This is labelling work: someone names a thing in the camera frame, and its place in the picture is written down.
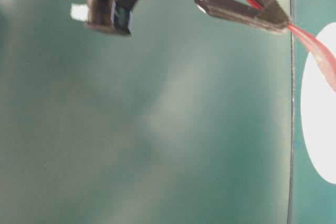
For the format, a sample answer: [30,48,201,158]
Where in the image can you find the white round bowl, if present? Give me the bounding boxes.
[300,22,336,185]

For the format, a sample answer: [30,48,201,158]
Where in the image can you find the red plastic spoon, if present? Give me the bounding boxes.
[246,0,335,91]

